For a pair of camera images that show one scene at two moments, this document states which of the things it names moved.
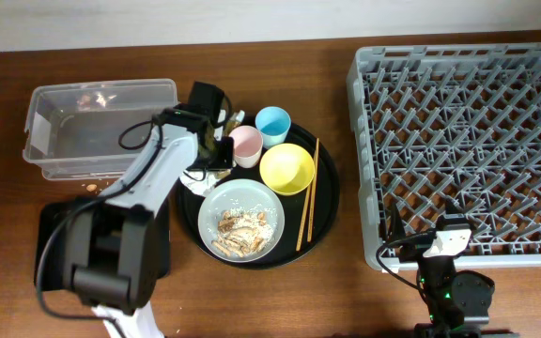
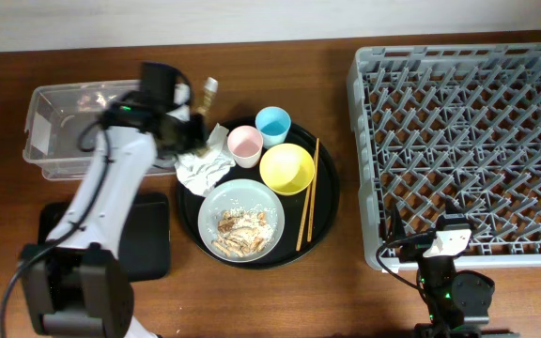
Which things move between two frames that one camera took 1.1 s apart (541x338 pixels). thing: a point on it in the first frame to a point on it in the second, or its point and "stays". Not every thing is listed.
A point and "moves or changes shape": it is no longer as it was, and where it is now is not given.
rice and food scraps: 243,232 stays
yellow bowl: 286,169 stays
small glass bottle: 236,118 moves or changes shape
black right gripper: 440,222 stays
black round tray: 274,207 stays
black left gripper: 226,161 to 199,124
